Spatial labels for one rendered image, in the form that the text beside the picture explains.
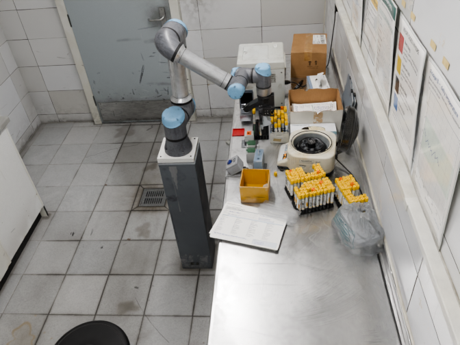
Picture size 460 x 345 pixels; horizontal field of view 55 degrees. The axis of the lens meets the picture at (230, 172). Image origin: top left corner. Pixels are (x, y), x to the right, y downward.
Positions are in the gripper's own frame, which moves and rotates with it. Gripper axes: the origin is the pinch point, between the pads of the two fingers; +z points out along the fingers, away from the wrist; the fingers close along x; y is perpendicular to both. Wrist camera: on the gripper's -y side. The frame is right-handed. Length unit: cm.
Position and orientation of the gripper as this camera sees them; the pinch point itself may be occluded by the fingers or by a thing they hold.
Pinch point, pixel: (261, 126)
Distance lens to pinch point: 234.5
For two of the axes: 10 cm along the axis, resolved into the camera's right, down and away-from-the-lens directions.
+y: 9.9, -0.1, -1.2
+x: 0.9, -6.4, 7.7
